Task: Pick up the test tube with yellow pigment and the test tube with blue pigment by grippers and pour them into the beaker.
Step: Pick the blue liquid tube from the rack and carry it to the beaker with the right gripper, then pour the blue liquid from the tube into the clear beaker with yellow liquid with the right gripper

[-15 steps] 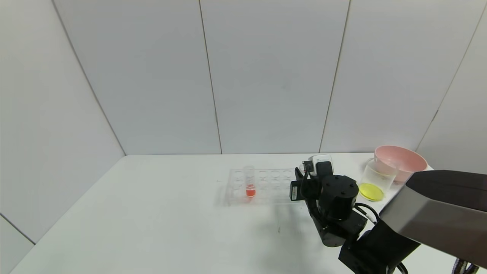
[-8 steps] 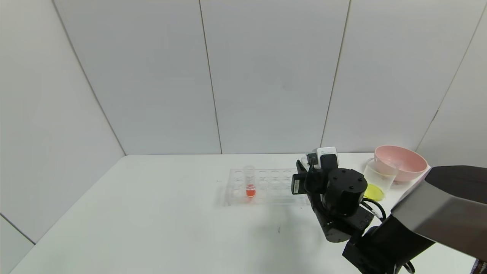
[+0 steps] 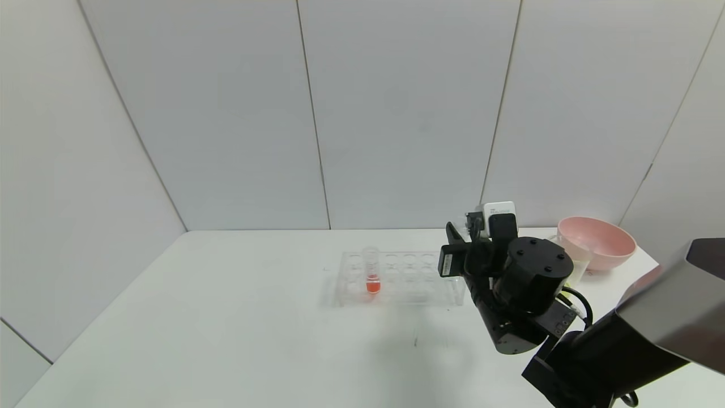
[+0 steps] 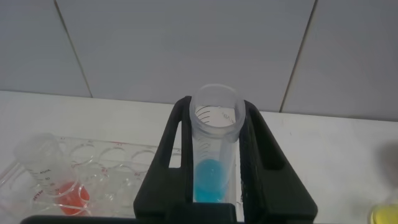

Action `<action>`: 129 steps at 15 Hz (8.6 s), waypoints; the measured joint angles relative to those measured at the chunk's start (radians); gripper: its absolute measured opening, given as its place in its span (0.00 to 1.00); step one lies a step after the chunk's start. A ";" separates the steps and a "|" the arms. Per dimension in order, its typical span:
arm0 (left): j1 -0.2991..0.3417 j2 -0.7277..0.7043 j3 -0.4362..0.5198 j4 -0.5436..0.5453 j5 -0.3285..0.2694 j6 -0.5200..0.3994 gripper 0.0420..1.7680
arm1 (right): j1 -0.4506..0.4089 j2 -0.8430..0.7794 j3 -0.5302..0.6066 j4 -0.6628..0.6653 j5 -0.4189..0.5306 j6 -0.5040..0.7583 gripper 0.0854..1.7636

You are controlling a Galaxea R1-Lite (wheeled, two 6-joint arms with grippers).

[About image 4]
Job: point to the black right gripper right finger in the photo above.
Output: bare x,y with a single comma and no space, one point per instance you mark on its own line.
273,193

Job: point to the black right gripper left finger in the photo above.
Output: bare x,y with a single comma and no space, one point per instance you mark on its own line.
164,186

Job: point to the test tube with blue pigment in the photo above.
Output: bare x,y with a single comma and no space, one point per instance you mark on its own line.
210,180

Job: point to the clear plastic test tube rack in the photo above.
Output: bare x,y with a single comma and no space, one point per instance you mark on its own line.
124,174

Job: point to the test tube with red pigment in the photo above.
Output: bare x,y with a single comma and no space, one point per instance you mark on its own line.
71,196

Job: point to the clear glass beaker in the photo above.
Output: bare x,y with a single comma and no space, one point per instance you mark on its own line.
385,214

